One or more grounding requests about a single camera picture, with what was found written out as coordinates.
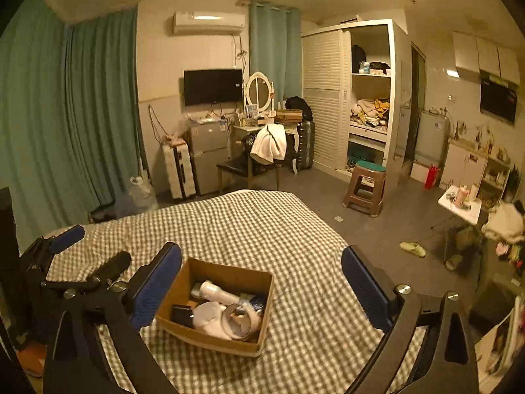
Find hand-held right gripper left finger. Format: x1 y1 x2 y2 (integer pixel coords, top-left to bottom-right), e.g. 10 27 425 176
43 242 182 394

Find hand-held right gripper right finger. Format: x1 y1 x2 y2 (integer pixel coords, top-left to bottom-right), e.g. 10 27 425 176
342 245 480 394

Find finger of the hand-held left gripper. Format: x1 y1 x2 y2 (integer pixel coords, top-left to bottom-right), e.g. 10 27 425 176
18 225 86 280
41 251 132 298

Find small black case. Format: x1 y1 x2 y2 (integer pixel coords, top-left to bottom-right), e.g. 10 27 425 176
170 304 195 329

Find cream cosmetic tube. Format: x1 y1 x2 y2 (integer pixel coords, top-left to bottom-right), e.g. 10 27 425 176
191 280 242 304

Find cardboard box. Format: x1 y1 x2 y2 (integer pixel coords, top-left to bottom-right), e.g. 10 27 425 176
155 257 274 358

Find large white sock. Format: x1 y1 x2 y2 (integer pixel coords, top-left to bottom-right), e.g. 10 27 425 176
221 304 263 342

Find small plastic packet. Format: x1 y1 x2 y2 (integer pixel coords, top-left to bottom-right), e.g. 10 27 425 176
245 293 268 315

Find clear water jug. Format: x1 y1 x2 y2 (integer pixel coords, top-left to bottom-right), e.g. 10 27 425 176
129 176 158 214

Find green checkered blanket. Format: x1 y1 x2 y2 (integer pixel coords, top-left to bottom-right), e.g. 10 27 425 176
43 189 427 394

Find wide green curtain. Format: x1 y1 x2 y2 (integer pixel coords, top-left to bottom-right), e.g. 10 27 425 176
0 0 148 251

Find small white folding table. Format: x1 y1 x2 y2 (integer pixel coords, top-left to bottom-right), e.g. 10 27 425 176
438 185 482 226

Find white ribbed suitcase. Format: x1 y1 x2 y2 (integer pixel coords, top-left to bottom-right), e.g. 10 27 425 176
161 137 197 200

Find brown plastic stool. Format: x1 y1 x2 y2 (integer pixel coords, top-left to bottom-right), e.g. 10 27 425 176
344 161 387 217

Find white floor box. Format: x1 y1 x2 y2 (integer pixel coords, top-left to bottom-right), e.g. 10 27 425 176
410 160 431 183

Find red fire extinguisher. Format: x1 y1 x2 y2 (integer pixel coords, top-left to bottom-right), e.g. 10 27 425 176
424 164 440 190

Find dark wooden chair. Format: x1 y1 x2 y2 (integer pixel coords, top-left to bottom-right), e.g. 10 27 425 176
217 131 288 191

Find silver mini fridge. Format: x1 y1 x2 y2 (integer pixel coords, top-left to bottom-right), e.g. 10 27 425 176
189 117 232 195

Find white kitchen cabinet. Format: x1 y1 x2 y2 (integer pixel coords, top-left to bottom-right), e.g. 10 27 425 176
441 137 511 202

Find white cloth pile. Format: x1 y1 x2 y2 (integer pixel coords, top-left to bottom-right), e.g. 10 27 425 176
482 203 525 243

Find dark hard suitcase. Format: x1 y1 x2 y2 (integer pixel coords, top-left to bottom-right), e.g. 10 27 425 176
293 120 316 171

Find dressing table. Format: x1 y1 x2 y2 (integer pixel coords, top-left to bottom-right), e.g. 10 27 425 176
232 121 298 161

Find white towel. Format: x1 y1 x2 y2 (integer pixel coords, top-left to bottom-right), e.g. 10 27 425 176
250 123 288 164

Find flat brown box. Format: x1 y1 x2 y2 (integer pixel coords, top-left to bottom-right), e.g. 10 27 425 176
274 109 303 124

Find white wardrobe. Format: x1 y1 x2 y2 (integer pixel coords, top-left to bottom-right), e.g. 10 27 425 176
301 19 405 187

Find black bag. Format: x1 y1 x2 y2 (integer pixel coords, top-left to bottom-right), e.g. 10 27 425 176
284 96 313 120

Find dark doorway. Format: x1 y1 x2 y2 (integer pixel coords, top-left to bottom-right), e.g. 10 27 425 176
410 42 427 165

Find white oval mirror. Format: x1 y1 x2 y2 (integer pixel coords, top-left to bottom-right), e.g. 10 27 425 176
245 72 275 113

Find black range hood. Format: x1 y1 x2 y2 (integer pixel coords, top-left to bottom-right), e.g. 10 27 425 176
480 71 519 124

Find white air conditioner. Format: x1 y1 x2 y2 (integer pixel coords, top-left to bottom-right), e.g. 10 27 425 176
172 10 247 37

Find white upper cabinets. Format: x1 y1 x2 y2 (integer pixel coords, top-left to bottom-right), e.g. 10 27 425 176
452 31 521 85

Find narrow teal curtain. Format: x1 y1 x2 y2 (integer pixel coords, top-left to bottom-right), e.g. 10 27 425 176
249 0 303 103

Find black wall television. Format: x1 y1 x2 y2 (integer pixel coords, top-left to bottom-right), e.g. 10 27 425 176
184 69 243 106

